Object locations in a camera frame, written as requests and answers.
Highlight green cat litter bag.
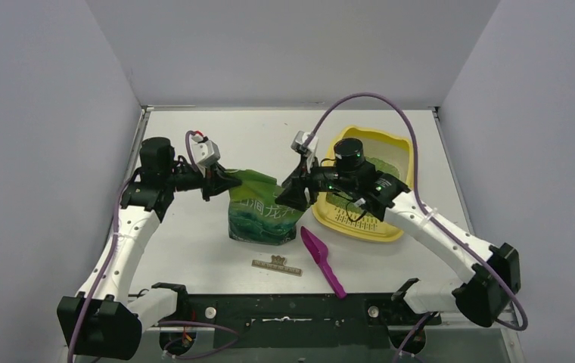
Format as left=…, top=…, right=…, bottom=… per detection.
left=227, top=169, right=303, bottom=246

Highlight magenta plastic scoop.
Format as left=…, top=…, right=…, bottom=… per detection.
left=300, top=226, right=347, bottom=299

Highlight yellow litter box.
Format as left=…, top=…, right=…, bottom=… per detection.
left=311, top=126, right=415, bottom=244

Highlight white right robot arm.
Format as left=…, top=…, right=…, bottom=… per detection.
left=275, top=132, right=521, bottom=327

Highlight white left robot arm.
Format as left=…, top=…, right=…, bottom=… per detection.
left=57, top=131, right=241, bottom=362

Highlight green litter granules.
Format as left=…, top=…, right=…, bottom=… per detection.
left=325, top=156, right=402, bottom=216

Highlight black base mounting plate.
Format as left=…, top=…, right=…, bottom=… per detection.
left=167, top=293, right=421, bottom=349

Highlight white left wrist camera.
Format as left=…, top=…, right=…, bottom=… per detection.
left=190, top=140, right=221, bottom=168

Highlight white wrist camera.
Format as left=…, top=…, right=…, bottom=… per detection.
left=190, top=140, right=221, bottom=168
left=291, top=131, right=319, bottom=172

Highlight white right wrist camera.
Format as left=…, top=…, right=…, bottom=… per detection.
left=291, top=131, right=319, bottom=172

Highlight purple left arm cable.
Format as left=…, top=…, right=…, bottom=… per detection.
left=67, top=130, right=241, bottom=363

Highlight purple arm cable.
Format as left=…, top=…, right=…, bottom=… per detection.
left=67, top=130, right=241, bottom=363
left=300, top=92, right=529, bottom=363

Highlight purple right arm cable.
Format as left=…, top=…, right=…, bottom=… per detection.
left=300, top=92, right=529, bottom=363

